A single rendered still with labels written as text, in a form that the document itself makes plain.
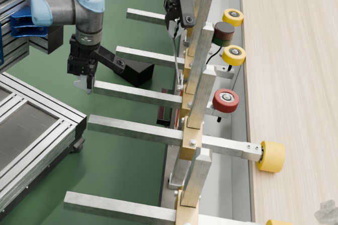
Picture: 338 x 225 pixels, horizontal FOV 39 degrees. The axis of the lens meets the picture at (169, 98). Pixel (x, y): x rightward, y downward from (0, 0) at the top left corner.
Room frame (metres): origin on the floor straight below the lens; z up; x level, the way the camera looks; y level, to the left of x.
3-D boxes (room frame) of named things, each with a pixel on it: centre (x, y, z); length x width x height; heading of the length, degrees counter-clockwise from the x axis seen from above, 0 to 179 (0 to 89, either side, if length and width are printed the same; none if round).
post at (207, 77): (0.91, -0.08, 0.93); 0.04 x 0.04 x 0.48; 4
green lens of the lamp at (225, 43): (1.16, -0.11, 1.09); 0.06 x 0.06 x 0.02
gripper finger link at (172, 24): (1.38, 0.06, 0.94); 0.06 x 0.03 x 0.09; 24
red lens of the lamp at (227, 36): (1.16, -0.11, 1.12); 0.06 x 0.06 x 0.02
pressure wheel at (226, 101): (1.13, -0.18, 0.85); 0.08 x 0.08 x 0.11
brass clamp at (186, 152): (0.89, -0.08, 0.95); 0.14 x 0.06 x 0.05; 4
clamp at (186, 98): (1.14, -0.07, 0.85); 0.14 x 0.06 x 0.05; 4
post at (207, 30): (1.16, -0.06, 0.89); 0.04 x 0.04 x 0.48; 4
